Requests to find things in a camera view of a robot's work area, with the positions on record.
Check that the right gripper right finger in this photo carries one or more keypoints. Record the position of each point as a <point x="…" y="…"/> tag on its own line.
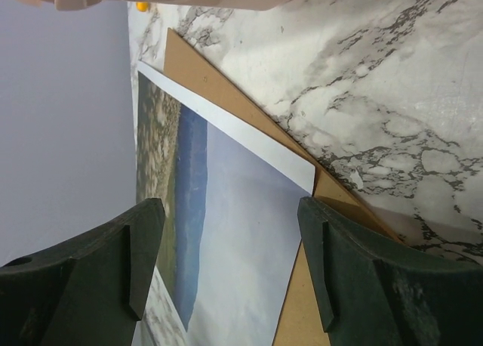
<point x="371" y="290"/>

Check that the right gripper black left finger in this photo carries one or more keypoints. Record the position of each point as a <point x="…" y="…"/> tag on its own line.
<point x="88" y="290"/>

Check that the brown cardboard backing board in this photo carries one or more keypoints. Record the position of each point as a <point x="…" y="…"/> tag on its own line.
<point x="299" y="323"/>

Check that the landscape photo print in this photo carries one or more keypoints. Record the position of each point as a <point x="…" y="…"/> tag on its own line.
<point x="231" y="234"/>

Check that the yellow black screwdriver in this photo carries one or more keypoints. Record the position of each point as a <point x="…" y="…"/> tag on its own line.
<point x="142" y="6"/>

